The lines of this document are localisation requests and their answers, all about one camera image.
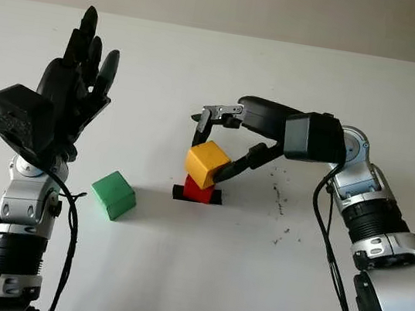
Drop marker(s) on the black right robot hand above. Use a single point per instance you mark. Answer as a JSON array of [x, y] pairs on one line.
[[264, 117]]

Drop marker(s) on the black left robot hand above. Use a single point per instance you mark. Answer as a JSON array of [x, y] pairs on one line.
[[68, 91]]

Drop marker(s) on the yellow wooden block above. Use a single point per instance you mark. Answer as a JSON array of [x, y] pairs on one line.
[[207, 159]]

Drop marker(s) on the red wooden block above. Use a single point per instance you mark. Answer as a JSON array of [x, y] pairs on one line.
[[196, 193]]

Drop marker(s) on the green wooden block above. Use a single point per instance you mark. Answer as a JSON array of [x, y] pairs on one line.
[[114, 192]]

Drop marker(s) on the black tape strip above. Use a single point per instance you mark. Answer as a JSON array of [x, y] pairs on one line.
[[216, 198]]

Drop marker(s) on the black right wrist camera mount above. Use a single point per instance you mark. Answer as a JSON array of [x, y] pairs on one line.
[[311, 138]]

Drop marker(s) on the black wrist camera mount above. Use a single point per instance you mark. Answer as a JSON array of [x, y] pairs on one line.
[[311, 138], [22, 116]]

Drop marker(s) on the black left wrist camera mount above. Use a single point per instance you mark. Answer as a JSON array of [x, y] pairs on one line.
[[22, 116]]

